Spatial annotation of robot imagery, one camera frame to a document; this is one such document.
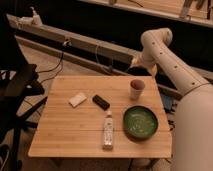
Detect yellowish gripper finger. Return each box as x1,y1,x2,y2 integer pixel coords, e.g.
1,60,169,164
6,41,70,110
130,58,138,68
148,64,157,77

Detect clear plastic bottle white label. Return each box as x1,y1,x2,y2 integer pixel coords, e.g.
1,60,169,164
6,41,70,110
103,111,114,149

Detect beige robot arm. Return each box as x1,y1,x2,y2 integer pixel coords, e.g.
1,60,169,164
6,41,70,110
132,28,213,171

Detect blue object under table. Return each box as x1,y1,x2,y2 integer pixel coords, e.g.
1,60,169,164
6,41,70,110
161,94,173,111

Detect black rectangular block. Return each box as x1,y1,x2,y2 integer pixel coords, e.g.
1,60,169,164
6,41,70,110
92,95,110,110

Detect green round bowl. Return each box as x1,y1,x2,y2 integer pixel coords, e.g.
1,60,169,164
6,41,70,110
123,106,158,140

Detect white rectangular sponge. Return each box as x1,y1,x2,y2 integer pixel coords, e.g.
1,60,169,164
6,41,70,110
69,93,87,108

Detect wooden workbench in background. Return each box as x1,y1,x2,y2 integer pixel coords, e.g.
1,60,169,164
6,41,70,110
80,0,213,28

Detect black office chair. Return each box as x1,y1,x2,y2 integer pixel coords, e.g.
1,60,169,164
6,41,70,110
0,11,47,171

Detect long wooden beam rail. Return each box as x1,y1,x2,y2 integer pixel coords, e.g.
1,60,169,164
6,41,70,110
6,14,206,84

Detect black cable on floor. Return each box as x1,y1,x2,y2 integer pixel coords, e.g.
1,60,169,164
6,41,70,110
35,39,72,84

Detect white spray bottle on rail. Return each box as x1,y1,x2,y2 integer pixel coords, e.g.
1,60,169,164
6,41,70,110
30,7,42,26

